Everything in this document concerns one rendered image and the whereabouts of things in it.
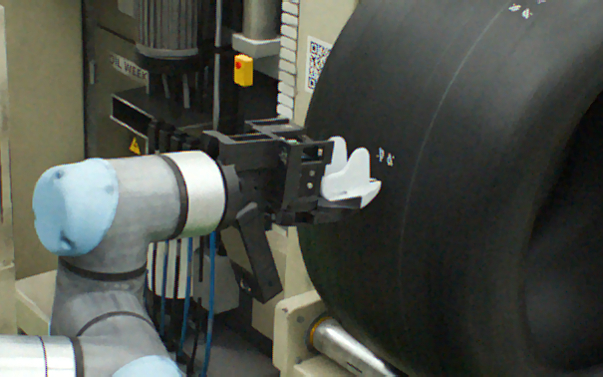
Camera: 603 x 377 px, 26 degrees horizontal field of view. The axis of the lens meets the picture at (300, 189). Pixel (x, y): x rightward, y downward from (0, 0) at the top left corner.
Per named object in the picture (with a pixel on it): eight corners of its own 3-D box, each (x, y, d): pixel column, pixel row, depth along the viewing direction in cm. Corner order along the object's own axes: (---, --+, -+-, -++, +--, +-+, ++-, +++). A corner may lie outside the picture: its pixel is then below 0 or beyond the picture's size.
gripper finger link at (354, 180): (407, 149, 124) (335, 157, 118) (396, 205, 126) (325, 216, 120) (385, 138, 126) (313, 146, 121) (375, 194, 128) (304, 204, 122)
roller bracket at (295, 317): (270, 367, 168) (273, 301, 164) (483, 288, 191) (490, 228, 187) (286, 379, 165) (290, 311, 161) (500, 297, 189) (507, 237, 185)
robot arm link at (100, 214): (21, 242, 109) (31, 149, 106) (132, 227, 116) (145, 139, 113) (67, 282, 103) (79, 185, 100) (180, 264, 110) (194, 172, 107)
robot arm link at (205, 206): (182, 253, 110) (132, 219, 116) (226, 246, 113) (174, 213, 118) (193, 171, 107) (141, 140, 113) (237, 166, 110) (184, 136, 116)
